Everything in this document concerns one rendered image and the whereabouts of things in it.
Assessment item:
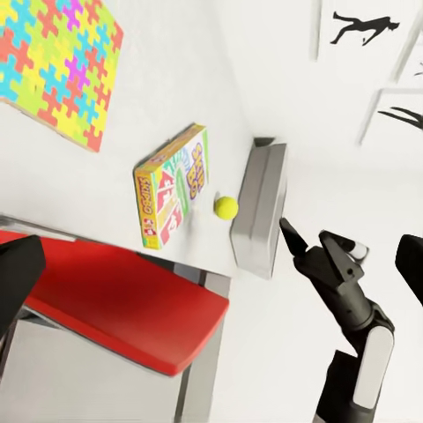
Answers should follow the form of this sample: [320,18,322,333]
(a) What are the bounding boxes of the board game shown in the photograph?
[134,124,210,250]

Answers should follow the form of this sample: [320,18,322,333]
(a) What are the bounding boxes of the tennis ball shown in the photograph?
[214,197,238,220]

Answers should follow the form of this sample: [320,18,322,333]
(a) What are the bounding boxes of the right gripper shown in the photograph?
[279,218,364,314]

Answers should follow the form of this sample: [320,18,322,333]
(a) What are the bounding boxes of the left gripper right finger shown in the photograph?
[395,234,423,306]

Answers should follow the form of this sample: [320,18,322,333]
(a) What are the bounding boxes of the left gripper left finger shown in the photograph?
[0,234,46,341]

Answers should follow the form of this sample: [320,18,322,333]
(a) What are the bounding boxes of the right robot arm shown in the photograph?
[279,218,396,423]

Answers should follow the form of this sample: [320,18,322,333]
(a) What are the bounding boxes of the jigsaw puzzle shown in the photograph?
[0,0,124,154]

